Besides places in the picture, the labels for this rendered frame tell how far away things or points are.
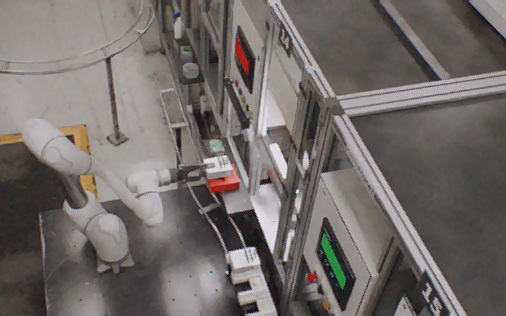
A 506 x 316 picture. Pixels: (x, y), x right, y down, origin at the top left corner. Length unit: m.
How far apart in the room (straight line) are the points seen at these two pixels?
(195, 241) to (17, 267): 1.31
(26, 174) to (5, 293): 0.96
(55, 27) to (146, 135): 1.66
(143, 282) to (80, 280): 0.31
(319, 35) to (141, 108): 2.87
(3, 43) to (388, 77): 4.23
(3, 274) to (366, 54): 2.70
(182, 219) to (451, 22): 1.69
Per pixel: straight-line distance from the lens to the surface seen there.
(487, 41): 2.47
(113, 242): 2.97
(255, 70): 2.63
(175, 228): 3.26
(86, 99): 5.08
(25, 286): 3.98
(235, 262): 2.84
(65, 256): 3.22
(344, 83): 2.08
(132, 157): 4.56
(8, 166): 4.64
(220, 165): 3.02
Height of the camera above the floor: 3.27
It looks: 47 degrees down
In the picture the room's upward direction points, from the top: 6 degrees clockwise
